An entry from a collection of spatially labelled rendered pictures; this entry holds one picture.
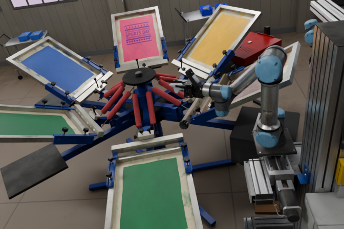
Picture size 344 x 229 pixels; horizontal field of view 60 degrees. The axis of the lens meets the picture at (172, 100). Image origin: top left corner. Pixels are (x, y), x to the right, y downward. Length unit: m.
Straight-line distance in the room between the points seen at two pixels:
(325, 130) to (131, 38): 2.67
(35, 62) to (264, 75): 2.50
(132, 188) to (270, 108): 1.12
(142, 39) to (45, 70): 1.14
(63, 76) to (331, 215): 2.62
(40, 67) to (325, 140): 2.70
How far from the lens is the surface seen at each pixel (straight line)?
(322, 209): 1.67
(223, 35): 3.22
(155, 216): 1.99
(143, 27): 3.71
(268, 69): 1.43
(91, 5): 6.72
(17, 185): 2.65
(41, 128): 2.50
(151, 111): 2.54
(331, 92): 1.35
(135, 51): 3.52
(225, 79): 2.53
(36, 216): 3.74
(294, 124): 2.58
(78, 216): 3.48
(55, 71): 3.31
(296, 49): 2.34
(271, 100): 1.55
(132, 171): 2.29
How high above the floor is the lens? 2.54
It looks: 32 degrees down
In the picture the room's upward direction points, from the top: 10 degrees counter-clockwise
